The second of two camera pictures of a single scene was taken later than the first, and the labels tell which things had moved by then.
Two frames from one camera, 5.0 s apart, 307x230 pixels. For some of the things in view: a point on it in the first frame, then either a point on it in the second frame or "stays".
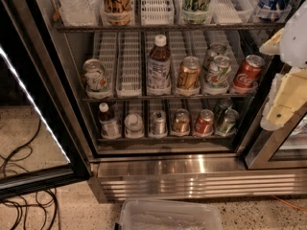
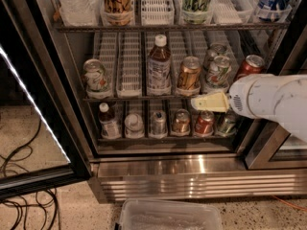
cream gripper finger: (273, 45) -> (246, 97)
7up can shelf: (217, 74) stays
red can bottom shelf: (204, 124) stays
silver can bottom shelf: (158, 124) stays
